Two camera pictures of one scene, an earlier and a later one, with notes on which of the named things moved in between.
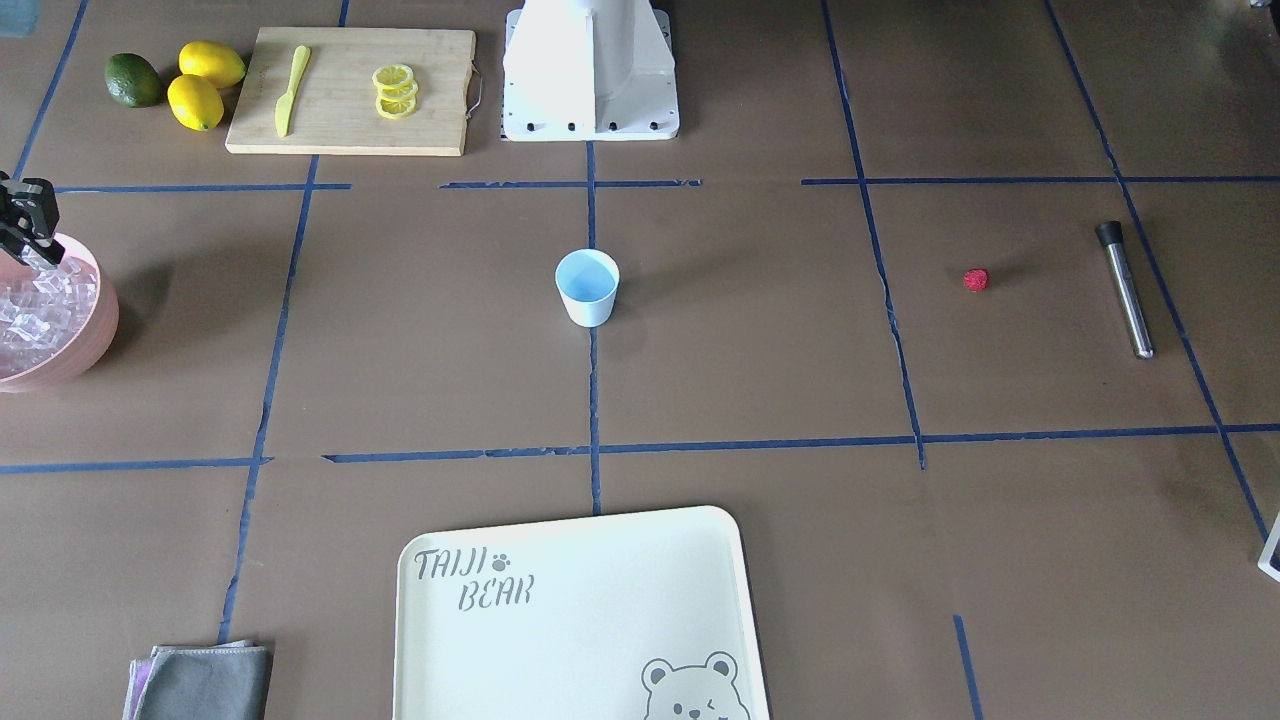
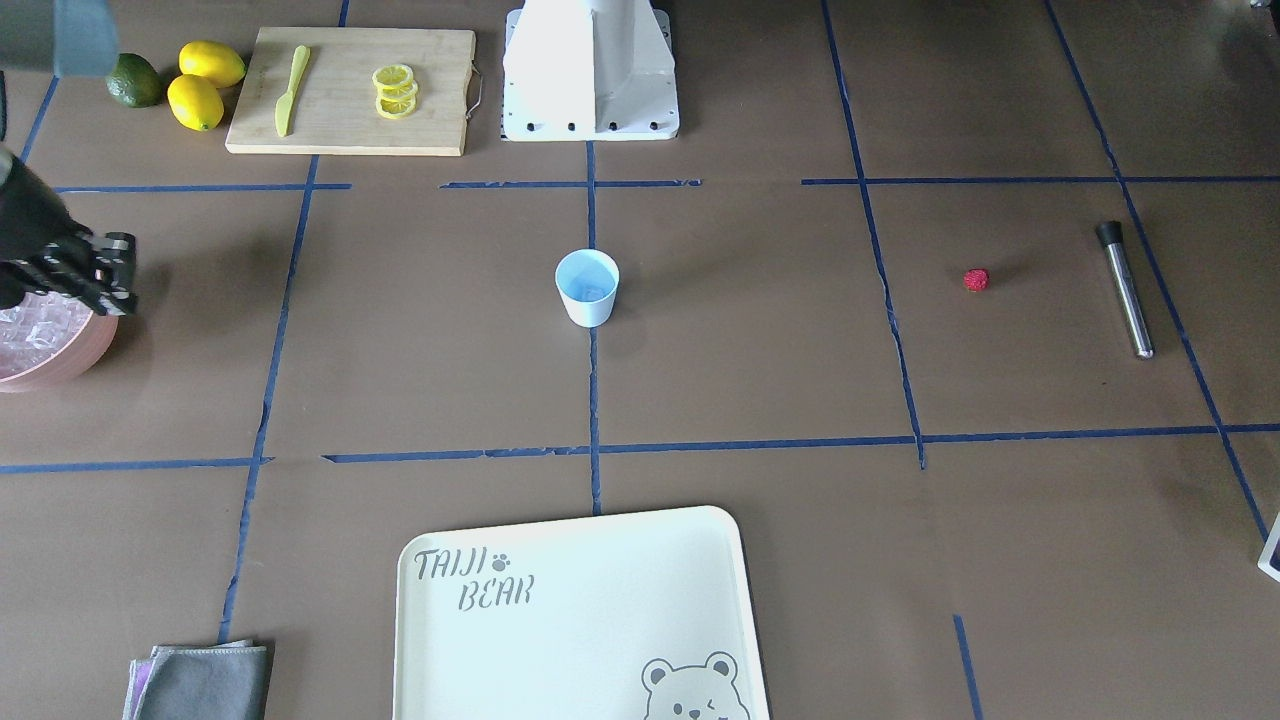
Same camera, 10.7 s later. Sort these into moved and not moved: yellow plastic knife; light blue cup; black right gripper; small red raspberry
Moved: black right gripper
Not moved: yellow plastic knife; small red raspberry; light blue cup
